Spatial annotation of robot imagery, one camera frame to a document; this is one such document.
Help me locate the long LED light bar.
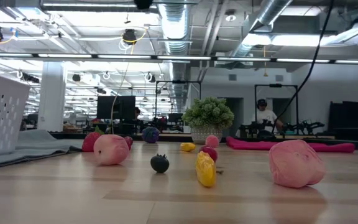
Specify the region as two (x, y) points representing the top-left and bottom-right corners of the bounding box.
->
(0, 52), (358, 65)

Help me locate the red toy strawberry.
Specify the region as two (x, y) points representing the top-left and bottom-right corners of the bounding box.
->
(81, 125), (105, 152)

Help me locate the purple toy grape bunch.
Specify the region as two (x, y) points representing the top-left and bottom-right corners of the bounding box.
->
(141, 126), (160, 144)

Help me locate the white building column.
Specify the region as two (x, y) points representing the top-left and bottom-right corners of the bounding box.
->
(37, 60), (67, 133)

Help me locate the pink toy peach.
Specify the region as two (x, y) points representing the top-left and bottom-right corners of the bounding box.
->
(204, 134), (220, 149)
(93, 134), (131, 166)
(268, 139), (327, 189)

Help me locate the black computer monitor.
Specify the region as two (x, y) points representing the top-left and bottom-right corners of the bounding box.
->
(96, 95), (136, 121)

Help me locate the grey cloth mat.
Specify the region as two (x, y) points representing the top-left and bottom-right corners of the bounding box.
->
(0, 129), (84, 171)

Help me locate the black hanging cable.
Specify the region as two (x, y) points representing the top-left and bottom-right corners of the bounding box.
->
(270, 0), (336, 133)

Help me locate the black gantry frame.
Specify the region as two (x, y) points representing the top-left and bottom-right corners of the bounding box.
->
(155, 80), (202, 110)
(254, 83), (300, 125)

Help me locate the silver ventilation duct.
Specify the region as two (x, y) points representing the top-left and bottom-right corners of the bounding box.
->
(157, 0), (192, 113)
(231, 0), (293, 58)

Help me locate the black aluminium table frame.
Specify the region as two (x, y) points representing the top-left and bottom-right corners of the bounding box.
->
(48, 131), (358, 152)

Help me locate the white perforated plastic basket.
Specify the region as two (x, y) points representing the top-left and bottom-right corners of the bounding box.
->
(0, 68), (31, 157)

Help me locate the black cabinet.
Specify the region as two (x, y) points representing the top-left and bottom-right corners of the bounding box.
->
(328, 100), (358, 141)

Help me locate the black overhead camera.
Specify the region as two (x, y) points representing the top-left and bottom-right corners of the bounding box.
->
(133, 0), (154, 11)

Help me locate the red folded cloth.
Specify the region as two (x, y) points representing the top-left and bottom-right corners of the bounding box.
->
(225, 136), (356, 154)

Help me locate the green faux potted plant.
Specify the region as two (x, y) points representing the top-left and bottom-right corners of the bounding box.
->
(181, 96), (235, 145)

